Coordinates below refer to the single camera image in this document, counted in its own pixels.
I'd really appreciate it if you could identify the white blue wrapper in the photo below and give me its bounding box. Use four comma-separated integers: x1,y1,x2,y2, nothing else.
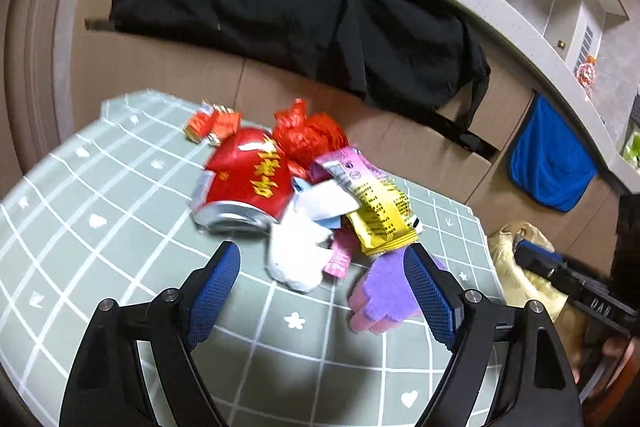
291,179,362,228

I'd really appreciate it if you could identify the pink purple snack packet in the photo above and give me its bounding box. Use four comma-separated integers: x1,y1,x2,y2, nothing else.
311,146,396,188

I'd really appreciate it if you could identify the yellow snack packet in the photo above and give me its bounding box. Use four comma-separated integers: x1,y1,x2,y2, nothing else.
312,159,424,256

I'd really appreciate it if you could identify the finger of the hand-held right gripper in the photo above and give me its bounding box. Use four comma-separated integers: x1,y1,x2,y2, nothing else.
515,239,568,293

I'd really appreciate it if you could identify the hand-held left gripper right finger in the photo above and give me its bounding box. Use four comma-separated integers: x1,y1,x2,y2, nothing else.
402,244,583,427

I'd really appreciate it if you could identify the crushed red drink can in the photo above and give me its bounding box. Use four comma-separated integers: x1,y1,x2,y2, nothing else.
189,127,297,234

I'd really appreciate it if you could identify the white vented appliance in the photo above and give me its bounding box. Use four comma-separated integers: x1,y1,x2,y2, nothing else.
562,2,608,75

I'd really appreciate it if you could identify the white tissue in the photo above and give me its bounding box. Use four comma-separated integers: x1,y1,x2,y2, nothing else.
265,219,334,293

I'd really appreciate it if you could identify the small pink wrapper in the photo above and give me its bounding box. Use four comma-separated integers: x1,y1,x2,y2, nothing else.
322,231,362,280

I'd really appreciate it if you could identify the green checked tablecloth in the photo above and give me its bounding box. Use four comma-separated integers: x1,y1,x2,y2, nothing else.
0,89,503,427

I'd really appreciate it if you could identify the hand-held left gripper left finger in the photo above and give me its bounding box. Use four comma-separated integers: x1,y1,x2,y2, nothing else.
59,241,242,427

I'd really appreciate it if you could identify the orange red packaged item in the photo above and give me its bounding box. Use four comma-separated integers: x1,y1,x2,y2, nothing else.
575,56,599,100

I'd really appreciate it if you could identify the black hanging cloth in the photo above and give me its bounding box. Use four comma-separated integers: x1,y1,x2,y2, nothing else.
84,0,500,158

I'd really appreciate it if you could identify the red plastic bag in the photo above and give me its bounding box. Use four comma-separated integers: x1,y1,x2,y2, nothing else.
272,99,352,172

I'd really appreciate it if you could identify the wooden cabinet front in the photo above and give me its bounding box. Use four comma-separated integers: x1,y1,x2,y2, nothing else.
70,0,621,258

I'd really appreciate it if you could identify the red gold paper wrapper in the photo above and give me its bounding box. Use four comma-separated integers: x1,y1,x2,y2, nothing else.
185,101,242,142

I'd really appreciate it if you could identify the blue towel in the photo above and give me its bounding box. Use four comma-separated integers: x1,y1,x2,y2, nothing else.
509,93,599,214

